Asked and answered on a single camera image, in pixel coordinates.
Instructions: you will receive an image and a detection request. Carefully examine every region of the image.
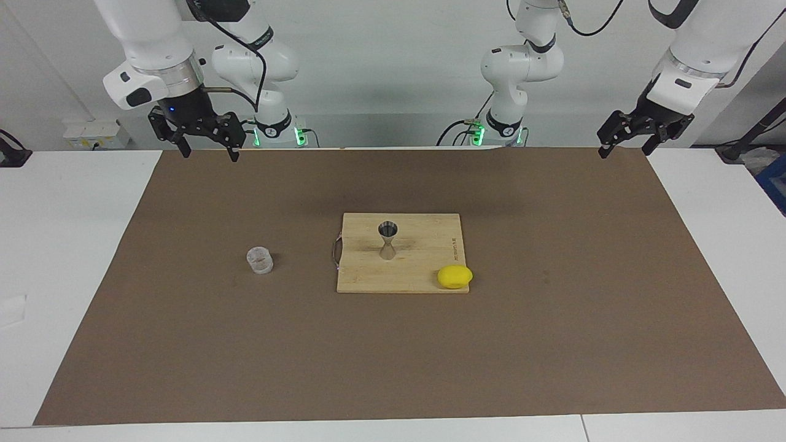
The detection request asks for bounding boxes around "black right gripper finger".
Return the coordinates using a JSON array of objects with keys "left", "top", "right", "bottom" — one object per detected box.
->
[
  {"left": 213, "top": 112, "right": 247, "bottom": 163},
  {"left": 148, "top": 108, "right": 191, "bottom": 159}
]

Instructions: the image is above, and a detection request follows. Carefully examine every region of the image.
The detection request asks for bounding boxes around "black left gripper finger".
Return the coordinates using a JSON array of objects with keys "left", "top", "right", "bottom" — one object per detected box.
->
[
  {"left": 597, "top": 109, "right": 640, "bottom": 159},
  {"left": 642, "top": 114, "right": 696, "bottom": 155}
]

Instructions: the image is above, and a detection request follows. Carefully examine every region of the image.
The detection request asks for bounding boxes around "small clear glass cup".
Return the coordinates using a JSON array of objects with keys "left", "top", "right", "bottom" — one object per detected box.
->
[{"left": 246, "top": 246, "right": 274, "bottom": 275}]

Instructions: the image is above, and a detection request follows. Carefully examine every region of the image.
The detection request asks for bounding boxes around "steel double jigger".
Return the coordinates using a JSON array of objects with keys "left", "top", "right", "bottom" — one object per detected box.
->
[{"left": 377, "top": 222, "right": 399, "bottom": 261}]

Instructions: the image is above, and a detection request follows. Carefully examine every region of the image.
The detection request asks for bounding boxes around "black stand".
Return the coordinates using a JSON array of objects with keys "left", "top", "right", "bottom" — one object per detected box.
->
[{"left": 715, "top": 97, "right": 786, "bottom": 164}]

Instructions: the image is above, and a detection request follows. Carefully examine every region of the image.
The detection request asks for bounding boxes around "blue crate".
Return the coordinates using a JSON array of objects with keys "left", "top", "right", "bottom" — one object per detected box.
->
[{"left": 754, "top": 153, "right": 786, "bottom": 217}]

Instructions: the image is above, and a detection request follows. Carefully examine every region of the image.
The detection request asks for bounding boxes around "black clamp base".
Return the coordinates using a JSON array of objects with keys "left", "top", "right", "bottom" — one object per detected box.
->
[{"left": 0, "top": 129, "right": 33, "bottom": 168}]

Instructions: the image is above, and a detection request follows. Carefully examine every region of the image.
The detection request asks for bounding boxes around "yellow lemon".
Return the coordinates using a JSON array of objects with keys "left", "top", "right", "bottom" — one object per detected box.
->
[{"left": 437, "top": 265, "right": 474, "bottom": 290}]

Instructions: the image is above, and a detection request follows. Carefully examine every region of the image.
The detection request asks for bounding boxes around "brown table mat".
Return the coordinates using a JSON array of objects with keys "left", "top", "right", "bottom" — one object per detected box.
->
[{"left": 34, "top": 146, "right": 786, "bottom": 426}]

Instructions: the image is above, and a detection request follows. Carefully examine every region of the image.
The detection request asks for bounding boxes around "white tape piece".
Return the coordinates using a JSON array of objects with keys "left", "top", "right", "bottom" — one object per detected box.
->
[{"left": 0, "top": 295, "right": 28, "bottom": 328}]

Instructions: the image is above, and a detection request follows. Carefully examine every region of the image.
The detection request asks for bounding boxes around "white wall socket box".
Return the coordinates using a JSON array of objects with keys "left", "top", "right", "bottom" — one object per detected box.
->
[{"left": 63, "top": 120, "right": 131, "bottom": 150}]

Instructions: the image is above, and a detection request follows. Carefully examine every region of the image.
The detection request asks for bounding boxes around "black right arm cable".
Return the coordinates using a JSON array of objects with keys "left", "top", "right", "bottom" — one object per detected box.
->
[{"left": 184, "top": 0, "right": 268, "bottom": 114}]

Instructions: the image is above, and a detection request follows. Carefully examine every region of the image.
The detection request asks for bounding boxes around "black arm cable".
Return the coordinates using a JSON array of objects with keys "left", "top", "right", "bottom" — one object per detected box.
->
[
  {"left": 184, "top": 0, "right": 268, "bottom": 114},
  {"left": 507, "top": 0, "right": 786, "bottom": 91}
]

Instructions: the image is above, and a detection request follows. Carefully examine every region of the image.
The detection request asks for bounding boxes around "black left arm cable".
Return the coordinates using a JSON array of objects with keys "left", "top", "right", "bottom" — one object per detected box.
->
[{"left": 507, "top": 0, "right": 786, "bottom": 91}]

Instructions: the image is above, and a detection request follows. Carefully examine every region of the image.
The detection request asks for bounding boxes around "black left base cable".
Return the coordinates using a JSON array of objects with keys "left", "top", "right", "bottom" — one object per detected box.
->
[{"left": 436, "top": 92, "right": 495, "bottom": 147}]

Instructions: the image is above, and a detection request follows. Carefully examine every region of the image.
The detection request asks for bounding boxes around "bamboo cutting board with handle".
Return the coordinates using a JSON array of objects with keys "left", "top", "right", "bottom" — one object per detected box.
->
[{"left": 332, "top": 213, "right": 470, "bottom": 294}]

